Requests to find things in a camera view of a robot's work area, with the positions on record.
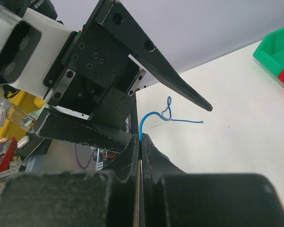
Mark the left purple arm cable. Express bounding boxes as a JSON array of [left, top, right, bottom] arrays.
[[73, 143, 97, 170]]

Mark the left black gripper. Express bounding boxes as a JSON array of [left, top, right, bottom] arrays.
[[33, 0, 213, 153]]

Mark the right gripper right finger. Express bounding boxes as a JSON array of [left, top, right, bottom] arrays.
[[141, 134, 284, 227]]

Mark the far left green bin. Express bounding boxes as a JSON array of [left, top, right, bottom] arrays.
[[253, 27, 284, 77]]

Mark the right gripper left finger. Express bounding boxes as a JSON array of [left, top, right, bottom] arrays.
[[0, 135, 139, 227]]

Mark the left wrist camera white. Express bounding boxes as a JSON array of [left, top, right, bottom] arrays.
[[0, 4, 74, 98]]

